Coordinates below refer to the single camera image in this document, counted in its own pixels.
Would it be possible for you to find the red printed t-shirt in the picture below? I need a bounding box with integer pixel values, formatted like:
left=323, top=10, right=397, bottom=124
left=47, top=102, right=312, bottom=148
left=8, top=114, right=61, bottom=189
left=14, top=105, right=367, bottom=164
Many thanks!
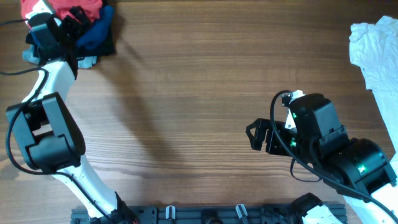
left=20, top=0, right=103, bottom=29

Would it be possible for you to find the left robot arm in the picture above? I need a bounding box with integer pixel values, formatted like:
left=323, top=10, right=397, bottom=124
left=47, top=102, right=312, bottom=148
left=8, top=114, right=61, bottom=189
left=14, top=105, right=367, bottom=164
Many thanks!
left=5, top=2, right=139, bottom=223

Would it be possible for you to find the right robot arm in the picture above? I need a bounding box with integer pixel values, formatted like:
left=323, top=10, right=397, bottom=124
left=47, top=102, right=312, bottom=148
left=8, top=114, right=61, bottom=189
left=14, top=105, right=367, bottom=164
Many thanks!
left=246, top=118, right=397, bottom=223

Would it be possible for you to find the black folded garment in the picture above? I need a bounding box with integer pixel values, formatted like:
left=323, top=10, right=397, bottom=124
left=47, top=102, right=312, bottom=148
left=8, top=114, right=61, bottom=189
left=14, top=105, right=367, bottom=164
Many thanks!
left=25, top=0, right=117, bottom=62

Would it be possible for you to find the light grey folded garment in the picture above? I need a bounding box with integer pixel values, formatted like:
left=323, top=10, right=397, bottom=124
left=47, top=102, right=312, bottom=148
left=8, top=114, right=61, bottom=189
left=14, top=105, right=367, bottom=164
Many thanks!
left=22, top=45, right=98, bottom=69

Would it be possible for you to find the white t-shirt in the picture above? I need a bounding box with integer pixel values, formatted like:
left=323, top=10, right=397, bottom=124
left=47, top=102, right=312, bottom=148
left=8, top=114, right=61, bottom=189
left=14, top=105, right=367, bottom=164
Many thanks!
left=349, top=16, right=397, bottom=151

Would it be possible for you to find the right black cable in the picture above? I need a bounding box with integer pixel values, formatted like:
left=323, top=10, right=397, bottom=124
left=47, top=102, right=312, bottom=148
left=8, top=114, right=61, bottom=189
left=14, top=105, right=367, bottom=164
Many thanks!
left=269, top=90, right=398, bottom=223

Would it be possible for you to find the black cable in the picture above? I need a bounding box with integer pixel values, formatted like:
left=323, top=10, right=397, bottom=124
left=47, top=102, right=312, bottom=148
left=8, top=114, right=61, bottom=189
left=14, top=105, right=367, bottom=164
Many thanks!
left=0, top=18, right=116, bottom=224
left=269, top=90, right=398, bottom=223

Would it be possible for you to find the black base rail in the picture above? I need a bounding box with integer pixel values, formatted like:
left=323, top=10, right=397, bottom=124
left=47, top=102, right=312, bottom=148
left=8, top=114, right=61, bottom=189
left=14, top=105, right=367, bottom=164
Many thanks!
left=70, top=202, right=348, bottom=224

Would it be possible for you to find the right white rail clip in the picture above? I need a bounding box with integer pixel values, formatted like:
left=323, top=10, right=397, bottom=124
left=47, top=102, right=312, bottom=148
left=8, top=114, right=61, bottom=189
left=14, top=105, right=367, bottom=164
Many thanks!
left=235, top=203, right=248, bottom=219

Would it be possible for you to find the white rail clip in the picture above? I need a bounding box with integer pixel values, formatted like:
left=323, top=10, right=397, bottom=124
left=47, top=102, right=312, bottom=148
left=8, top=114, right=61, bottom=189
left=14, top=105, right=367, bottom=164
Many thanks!
left=235, top=203, right=248, bottom=219
left=165, top=205, right=176, bottom=220

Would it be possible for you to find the left white rail clip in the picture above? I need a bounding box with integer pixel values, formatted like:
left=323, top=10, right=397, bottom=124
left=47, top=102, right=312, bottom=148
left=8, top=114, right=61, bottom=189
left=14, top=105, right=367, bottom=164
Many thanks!
left=165, top=205, right=176, bottom=220

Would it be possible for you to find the left black cable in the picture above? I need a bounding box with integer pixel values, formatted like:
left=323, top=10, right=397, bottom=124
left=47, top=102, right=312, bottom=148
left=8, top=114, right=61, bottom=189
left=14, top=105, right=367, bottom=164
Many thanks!
left=0, top=18, right=116, bottom=224

